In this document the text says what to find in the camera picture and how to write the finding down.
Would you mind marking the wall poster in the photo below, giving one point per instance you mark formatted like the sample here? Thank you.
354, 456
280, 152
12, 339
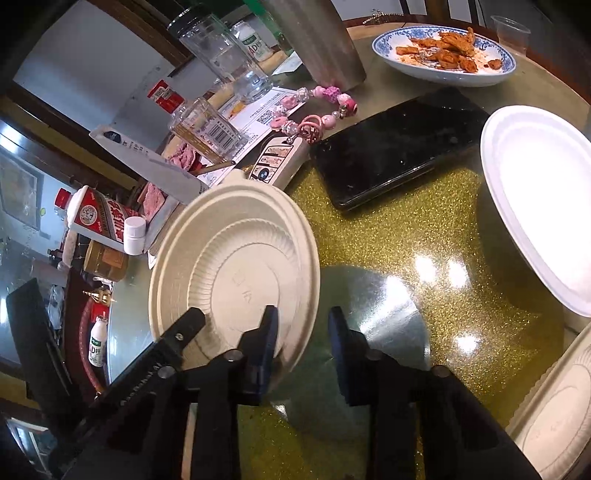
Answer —
18, 189

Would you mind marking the black phone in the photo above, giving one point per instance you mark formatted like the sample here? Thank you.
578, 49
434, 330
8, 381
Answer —
392, 147

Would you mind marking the large beige ribbed bowl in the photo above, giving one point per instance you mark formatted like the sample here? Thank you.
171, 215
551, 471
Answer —
240, 258

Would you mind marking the white pill bottle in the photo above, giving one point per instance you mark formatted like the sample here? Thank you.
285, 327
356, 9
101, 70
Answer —
135, 235

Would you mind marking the white plate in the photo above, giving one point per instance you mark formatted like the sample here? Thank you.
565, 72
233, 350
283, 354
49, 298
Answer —
540, 198

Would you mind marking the pink cloth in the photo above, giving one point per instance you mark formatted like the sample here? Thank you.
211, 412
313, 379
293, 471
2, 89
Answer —
154, 198

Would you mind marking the small white drink bottle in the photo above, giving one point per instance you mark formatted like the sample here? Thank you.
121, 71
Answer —
251, 41
97, 344

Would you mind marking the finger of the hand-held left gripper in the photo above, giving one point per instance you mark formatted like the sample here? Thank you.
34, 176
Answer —
34, 332
184, 330

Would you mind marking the white car key case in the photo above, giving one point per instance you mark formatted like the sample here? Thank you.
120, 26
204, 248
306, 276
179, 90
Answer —
277, 164

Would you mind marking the printed white paper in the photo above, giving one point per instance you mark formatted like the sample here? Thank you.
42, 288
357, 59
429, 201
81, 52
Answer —
258, 113

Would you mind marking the steel thermos flask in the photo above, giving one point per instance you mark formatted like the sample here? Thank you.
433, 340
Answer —
318, 41

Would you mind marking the white retail package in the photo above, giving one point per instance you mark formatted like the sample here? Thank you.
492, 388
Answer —
147, 166

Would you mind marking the white liquor bottle red cap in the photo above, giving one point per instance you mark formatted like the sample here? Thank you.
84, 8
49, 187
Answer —
99, 217

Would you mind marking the clear jar black lid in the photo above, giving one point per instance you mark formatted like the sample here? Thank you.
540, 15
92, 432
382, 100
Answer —
226, 60

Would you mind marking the wooden chair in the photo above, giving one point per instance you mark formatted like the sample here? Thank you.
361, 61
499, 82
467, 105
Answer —
474, 9

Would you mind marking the blue rimmed plate with food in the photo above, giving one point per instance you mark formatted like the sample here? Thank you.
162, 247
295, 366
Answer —
443, 50

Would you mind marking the small beige ribbed bowl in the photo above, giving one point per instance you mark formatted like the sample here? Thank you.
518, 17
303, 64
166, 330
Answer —
558, 424

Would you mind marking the amber jar gold lid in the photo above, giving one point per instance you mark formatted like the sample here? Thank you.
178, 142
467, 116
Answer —
106, 261

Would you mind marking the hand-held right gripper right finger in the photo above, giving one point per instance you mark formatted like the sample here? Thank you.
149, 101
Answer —
344, 364

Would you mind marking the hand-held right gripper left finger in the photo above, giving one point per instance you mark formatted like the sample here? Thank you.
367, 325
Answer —
265, 350

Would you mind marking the green plastic bottle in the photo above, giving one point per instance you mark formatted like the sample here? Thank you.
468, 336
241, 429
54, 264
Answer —
254, 8

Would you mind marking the gold glitter round mat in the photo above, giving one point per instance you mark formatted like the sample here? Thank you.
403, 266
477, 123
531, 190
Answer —
415, 207

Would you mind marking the clear plastic cup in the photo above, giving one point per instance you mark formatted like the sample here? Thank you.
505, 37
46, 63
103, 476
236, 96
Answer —
510, 32

